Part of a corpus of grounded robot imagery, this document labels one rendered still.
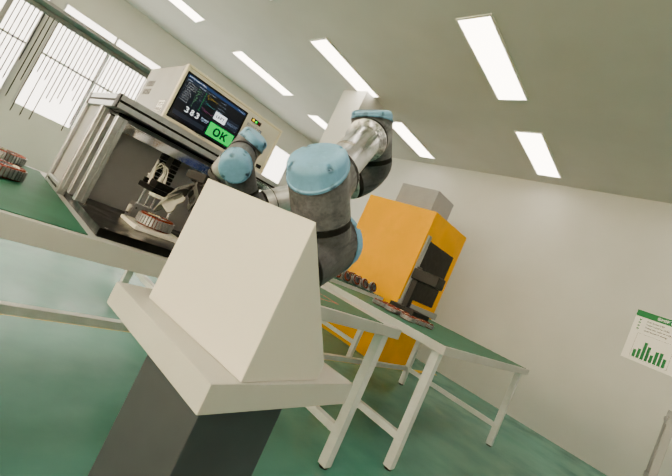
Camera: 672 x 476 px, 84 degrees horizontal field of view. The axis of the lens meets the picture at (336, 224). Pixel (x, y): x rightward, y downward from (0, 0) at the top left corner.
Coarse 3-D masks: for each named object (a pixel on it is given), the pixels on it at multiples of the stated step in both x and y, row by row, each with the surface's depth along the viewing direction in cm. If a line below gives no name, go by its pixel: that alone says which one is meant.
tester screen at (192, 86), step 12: (192, 84) 128; (204, 84) 130; (180, 96) 126; (192, 96) 129; (204, 96) 131; (216, 96) 134; (180, 108) 127; (192, 108) 130; (204, 108) 132; (216, 108) 135; (228, 108) 138; (180, 120) 128; (204, 120) 133; (240, 120) 142; (204, 132) 134
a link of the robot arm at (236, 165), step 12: (240, 144) 91; (228, 156) 84; (240, 156) 84; (252, 156) 90; (228, 168) 85; (240, 168) 85; (252, 168) 88; (228, 180) 86; (240, 180) 86; (252, 180) 90; (252, 192) 91
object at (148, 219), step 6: (144, 210) 119; (138, 216) 114; (144, 216) 113; (150, 216) 113; (156, 216) 121; (138, 222) 114; (144, 222) 113; (150, 222) 113; (156, 222) 113; (162, 222) 114; (168, 222) 117; (156, 228) 114; (162, 228) 115; (168, 228) 116
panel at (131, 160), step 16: (112, 112) 124; (96, 128) 123; (144, 128) 132; (128, 144) 130; (144, 144) 133; (80, 160) 122; (112, 160) 128; (128, 160) 131; (144, 160) 135; (112, 176) 129; (128, 176) 132; (160, 176) 140; (176, 176) 144; (96, 192) 127; (112, 192) 130; (128, 192) 134; (176, 208) 147; (176, 224) 148
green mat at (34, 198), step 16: (32, 176) 130; (0, 192) 87; (16, 192) 94; (32, 192) 103; (48, 192) 114; (0, 208) 74; (16, 208) 79; (32, 208) 86; (48, 208) 93; (64, 208) 102; (64, 224) 85
